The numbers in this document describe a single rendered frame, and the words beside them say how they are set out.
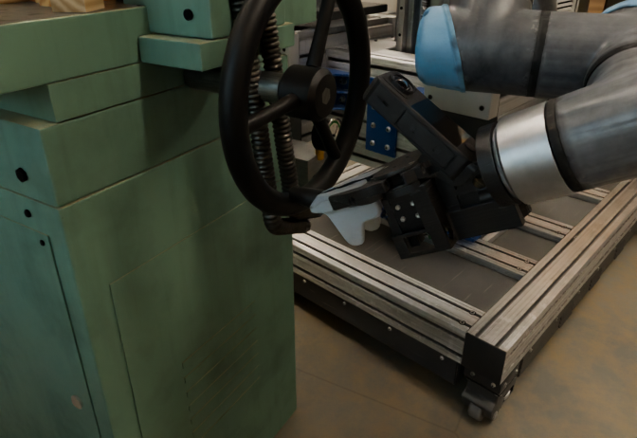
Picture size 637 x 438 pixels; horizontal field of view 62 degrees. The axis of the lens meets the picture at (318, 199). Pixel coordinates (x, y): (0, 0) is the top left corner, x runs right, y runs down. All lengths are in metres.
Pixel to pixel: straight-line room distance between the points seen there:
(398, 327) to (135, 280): 0.74
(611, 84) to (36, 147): 0.52
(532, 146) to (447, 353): 0.87
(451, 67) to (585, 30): 0.11
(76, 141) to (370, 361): 1.00
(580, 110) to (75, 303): 0.57
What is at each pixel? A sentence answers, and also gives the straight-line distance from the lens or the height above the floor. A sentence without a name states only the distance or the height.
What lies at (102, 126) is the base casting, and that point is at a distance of 0.64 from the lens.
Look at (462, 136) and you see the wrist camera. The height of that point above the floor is 0.81.
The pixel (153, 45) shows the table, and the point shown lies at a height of 0.86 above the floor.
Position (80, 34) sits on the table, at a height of 0.88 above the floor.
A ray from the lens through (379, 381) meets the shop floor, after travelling 1.37.
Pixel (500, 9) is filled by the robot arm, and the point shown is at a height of 0.91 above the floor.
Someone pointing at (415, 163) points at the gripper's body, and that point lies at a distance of 0.47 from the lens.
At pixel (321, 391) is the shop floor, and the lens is 1.34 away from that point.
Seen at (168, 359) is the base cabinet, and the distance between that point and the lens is 0.84.
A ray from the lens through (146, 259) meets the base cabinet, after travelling 0.73.
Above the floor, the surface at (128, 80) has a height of 0.82.
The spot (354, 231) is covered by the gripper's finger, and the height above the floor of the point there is 0.71.
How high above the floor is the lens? 0.97
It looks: 26 degrees down
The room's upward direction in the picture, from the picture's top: straight up
